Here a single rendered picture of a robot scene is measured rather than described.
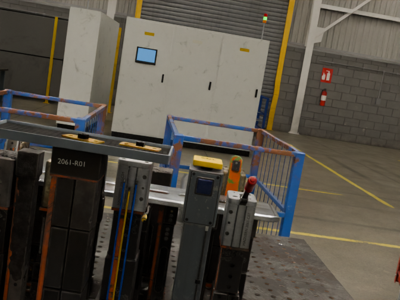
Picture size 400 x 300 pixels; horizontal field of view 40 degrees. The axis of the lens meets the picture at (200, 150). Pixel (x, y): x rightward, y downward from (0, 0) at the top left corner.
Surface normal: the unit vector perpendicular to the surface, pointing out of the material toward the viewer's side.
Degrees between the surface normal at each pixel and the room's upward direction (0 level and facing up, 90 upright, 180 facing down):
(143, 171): 90
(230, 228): 90
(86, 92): 90
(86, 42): 90
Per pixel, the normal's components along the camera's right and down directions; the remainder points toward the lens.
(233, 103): 0.09, 0.15
